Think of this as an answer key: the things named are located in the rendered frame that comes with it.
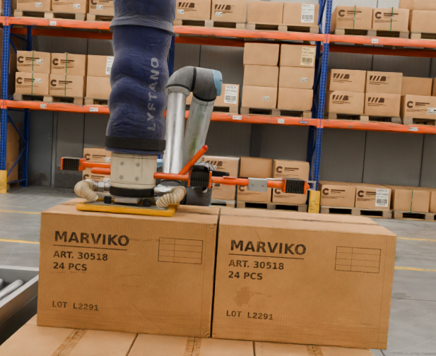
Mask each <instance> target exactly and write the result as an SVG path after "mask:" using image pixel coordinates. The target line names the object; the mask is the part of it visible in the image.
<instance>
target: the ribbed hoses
mask: <svg viewBox="0 0 436 356"><path fill-rule="evenodd" d="M91 180H92V179H86V180H83V181H80V182H78V183H77V184H76V185H75V187H74V192H75V194H76V195H78V196H80V197H82V198H85V199H87V201H88V202H90V203H93V202H94V201H96V200H97V199H98V198H99V197H98V196H97V195H96V194H95V192H94V191H93V190H94V188H93V182H92V181H91ZM171 187H172V186H171ZM171 187H170V189H171V190H170V193H169V194H166V195H163V196H161V197H160V198H159V199H158V200H157V201H156V202H155V203H156V205H157V206H158V207H159V208H166V207H167V206H168V205H169V204H175V203H179V202H180V201H181V200H182V199H183V197H184V196H185V195H186V192H187V190H186V189H185V187H183V186H174V187H172V188H171Z"/></svg>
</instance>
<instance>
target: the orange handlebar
mask: <svg viewBox="0 0 436 356"><path fill-rule="evenodd" d="M83 167H88V168H92V169H91V173H93V174H105V175H110V174H111V164H104V163H94V162H83ZM188 176H189V175H188V174H185V175H182V174H175V173H165V172H156V173H154V175H153V178H154V179H169V180H179V181H188ZM211 183H216V184H223V185H225V186H236V185H243V186H248V184H249V180H248V179H239V178H236V177H229V176H223V177H211ZM267 187H271V188H281V189H282V188H283V182H277V181H268V183H267Z"/></svg>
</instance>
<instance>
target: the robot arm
mask: <svg viewBox="0 0 436 356"><path fill-rule="evenodd" d="M165 92H166V94H167V113H166V122H165V125H166V130H165V140H166V146H165V150H164V151H163V152H164V155H163V159H158V160H157V172H165V173H175V174H178V173H179V172H180V171H181V170H182V168H183V167H184V166H185V165H186V164H187V163H188V162H189V161H190V160H191V159H192V158H193V157H194V156H195V155H196V153H197V152H198V151H199V150H200V149H201V148H202V146H204V144H205V141H206V135H207V132H208V127H209V124H210V120H211V115H212V111H213V106H214V103H215V100H216V97H217V96H221V93H222V74H221V72H220V71H217V70H213V69H203V68H198V67H193V66H186V67H183V68H181V69H179V70H177V71H176V72H174V73H173V74H172V75H171V76H170V77H169V81H168V83H167V86H166V88H165ZM190 92H192V101H191V105H190V109H189V115H188V119H187V125H186V129H185V132H184V123H185V112H186V101H187V97H188V96H189V95H190ZM190 170H194V171H204V172H210V171H212V177H223V176H230V173H229V172H221V171H215V169H214V166H213V165H212V164H211V163H209V162H204V161H203V162H201V157H200V158H199V159H198V160H197V162H196V163H195V164H194V165H193V166H192V167H191V168H190ZM186 174H189V171H188V172H187V173H186ZM155 185H156V186H166V187H168V186H183V187H185V189H186V190H187V192H186V195H185V196H184V197H183V199H182V200H181V201H180V202H179V204H180V205H186V206H207V207H210V206H211V196H212V190H213V183H211V188H210V189H209V188H208V187H201V186H188V181H179V180H169V179H156V183H155Z"/></svg>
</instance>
